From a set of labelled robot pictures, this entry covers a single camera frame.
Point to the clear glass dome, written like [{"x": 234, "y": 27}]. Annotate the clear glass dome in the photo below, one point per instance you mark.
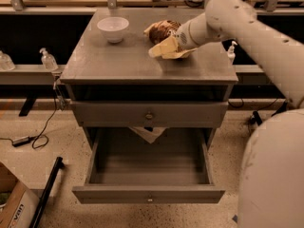
[{"x": 6, "y": 64}]

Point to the white paper under drawer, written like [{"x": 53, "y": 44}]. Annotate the white paper under drawer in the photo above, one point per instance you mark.
[{"x": 149, "y": 135}]

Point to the white ceramic bowl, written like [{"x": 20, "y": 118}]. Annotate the white ceramic bowl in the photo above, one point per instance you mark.
[{"x": 113, "y": 28}]

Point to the clear pump bottle left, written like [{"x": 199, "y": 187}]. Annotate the clear pump bottle left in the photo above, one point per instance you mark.
[{"x": 48, "y": 60}]

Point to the grey wooden drawer cabinet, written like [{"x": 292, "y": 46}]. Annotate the grey wooden drawer cabinet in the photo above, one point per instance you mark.
[{"x": 99, "y": 71}]

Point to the closed grey top drawer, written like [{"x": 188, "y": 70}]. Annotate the closed grey top drawer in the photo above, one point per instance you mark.
[{"x": 156, "y": 114}]

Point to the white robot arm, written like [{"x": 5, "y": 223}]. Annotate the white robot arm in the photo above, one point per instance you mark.
[{"x": 271, "y": 180}]

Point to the open grey middle drawer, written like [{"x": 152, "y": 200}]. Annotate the open grey middle drawer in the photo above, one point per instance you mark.
[{"x": 124, "y": 168}]

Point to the white pump bottle right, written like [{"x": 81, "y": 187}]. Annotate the white pump bottle right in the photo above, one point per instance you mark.
[{"x": 231, "y": 51}]

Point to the black power adapter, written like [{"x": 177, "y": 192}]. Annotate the black power adapter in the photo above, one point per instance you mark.
[{"x": 21, "y": 141}]

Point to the black bar on floor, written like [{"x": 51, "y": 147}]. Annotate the black bar on floor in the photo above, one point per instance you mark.
[{"x": 46, "y": 192}]

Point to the cardboard box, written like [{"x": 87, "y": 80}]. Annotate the cardboard box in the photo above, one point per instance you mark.
[{"x": 19, "y": 208}]

